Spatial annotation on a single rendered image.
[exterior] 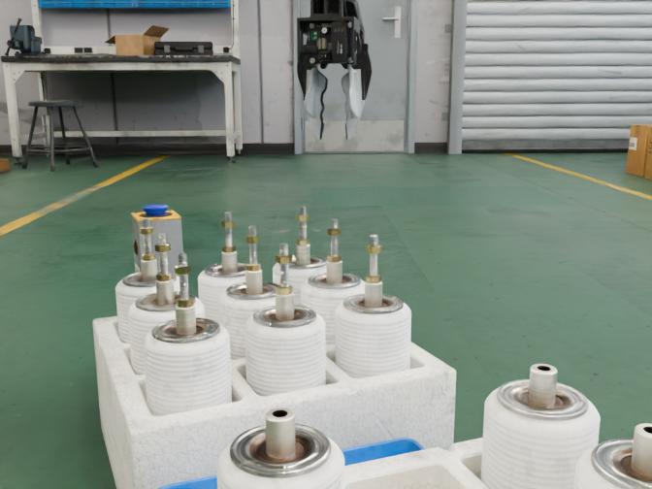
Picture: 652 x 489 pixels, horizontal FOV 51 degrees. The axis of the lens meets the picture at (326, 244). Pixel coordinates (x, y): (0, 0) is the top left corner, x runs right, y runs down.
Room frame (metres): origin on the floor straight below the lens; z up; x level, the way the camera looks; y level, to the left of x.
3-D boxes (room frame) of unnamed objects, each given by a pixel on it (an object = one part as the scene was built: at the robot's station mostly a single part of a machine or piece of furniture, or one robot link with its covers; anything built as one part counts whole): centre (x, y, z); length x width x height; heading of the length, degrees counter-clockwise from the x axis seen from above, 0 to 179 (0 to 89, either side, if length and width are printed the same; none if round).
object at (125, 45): (5.40, 1.42, 0.87); 0.40 x 0.30 x 0.23; 77
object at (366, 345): (0.83, -0.06, 0.16); 0.10 x 0.10 x 0.18
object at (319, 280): (0.93, -0.01, 0.25); 0.08 x 0.08 x 0.01
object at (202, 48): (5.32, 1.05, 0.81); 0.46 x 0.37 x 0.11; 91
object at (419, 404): (0.89, 0.10, 0.09); 0.39 x 0.39 x 0.18; 24
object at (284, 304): (0.78, 0.05, 0.26); 0.02 x 0.02 x 0.03
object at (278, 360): (0.78, 0.05, 0.16); 0.10 x 0.10 x 0.18
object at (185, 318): (0.73, 0.16, 0.26); 0.02 x 0.02 x 0.03
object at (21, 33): (4.97, 2.09, 0.87); 0.41 x 0.17 x 0.25; 1
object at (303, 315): (0.78, 0.05, 0.25); 0.08 x 0.08 x 0.01
